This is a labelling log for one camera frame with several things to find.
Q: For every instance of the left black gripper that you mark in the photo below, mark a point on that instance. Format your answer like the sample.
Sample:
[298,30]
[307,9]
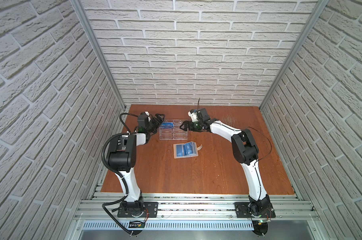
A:
[154,124]

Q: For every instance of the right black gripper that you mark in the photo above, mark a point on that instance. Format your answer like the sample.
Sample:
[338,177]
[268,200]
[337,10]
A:
[192,127]

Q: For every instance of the blue credit card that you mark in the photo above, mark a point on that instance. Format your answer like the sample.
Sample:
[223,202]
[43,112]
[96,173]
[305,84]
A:
[187,149]
[166,124]

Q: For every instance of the clear plastic organizer box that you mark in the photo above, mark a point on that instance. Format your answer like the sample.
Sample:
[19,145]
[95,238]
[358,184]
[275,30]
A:
[170,130]

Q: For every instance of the tan leather card holder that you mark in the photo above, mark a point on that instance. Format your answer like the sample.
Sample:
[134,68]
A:
[186,150]

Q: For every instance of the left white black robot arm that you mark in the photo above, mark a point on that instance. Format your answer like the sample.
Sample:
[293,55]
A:
[119,155]

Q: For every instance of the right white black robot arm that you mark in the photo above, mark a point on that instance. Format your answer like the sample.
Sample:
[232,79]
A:
[246,152]

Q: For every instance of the blue item in box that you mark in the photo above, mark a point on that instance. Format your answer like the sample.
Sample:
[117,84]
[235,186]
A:
[167,126]

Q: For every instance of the perforated metal vent strip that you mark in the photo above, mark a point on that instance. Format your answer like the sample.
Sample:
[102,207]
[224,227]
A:
[176,225]

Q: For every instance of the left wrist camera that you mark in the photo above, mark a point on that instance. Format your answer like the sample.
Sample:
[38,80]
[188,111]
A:
[143,120]

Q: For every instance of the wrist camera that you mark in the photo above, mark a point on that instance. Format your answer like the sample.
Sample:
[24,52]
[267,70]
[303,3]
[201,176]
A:
[143,120]
[199,115]

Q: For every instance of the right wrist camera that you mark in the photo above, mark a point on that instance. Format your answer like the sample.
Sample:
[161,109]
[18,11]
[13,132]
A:
[199,115]

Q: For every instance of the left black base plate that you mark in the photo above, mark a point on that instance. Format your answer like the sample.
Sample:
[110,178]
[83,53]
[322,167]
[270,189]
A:
[138,209]

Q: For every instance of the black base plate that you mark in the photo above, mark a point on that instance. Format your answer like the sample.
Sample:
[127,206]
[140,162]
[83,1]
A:
[138,209]
[252,210]

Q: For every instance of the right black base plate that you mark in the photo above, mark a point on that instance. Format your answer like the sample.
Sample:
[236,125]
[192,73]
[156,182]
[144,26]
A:
[252,210]

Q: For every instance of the aluminium rail frame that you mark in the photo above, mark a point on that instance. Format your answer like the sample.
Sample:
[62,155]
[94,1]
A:
[200,207]

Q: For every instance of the left corner aluminium post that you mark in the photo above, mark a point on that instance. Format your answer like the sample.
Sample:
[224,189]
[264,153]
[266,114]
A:
[86,24]

